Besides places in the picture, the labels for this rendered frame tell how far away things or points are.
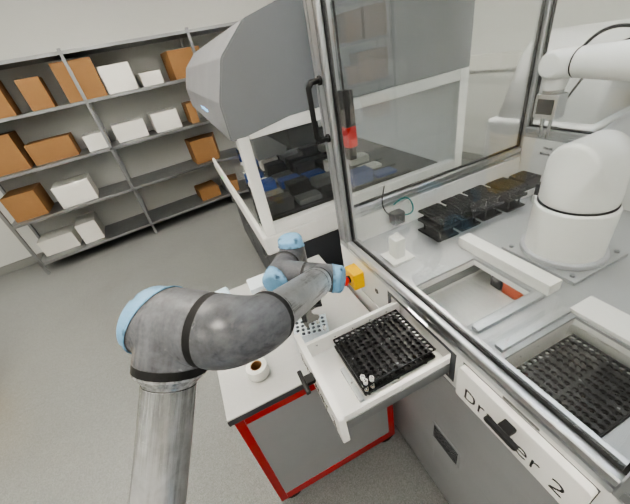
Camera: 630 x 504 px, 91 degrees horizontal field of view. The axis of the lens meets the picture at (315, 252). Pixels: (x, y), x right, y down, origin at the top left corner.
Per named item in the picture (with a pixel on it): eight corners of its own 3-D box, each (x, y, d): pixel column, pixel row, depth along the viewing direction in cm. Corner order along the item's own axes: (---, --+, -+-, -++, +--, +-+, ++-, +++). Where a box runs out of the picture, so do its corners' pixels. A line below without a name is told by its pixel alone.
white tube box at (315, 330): (296, 345, 110) (294, 338, 108) (294, 327, 117) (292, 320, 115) (330, 337, 110) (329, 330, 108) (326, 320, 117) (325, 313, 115)
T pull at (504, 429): (514, 453, 61) (515, 449, 60) (482, 419, 67) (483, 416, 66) (527, 443, 62) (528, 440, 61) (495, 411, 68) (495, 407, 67)
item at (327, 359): (346, 431, 76) (343, 418, 72) (307, 356, 96) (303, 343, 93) (473, 359, 86) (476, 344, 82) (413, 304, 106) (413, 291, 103)
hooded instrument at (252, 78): (300, 359, 197) (189, 9, 99) (240, 237, 345) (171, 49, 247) (451, 286, 227) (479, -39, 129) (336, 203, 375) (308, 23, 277)
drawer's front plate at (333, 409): (344, 444, 75) (338, 421, 69) (300, 357, 98) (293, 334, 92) (350, 441, 75) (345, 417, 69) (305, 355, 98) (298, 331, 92)
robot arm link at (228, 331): (259, 317, 38) (348, 255, 84) (186, 305, 42) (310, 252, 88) (259, 402, 40) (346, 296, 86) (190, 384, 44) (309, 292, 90)
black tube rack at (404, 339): (366, 401, 81) (363, 387, 77) (335, 353, 95) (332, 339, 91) (434, 363, 86) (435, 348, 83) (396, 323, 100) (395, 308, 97)
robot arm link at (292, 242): (270, 245, 90) (282, 229, 96) (279, 274, 96) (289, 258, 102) (295, 245, 87) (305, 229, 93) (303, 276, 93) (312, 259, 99)
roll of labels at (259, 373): (251, 386, 99) (247, 378, 97) (247, 369, 105) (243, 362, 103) (272, 376, 101) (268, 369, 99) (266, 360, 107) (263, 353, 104)
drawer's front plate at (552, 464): (573, 519, 57) (592, 496, 51) (454, 392, 81) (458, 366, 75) (580, 514, 58) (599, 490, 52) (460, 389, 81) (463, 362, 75)
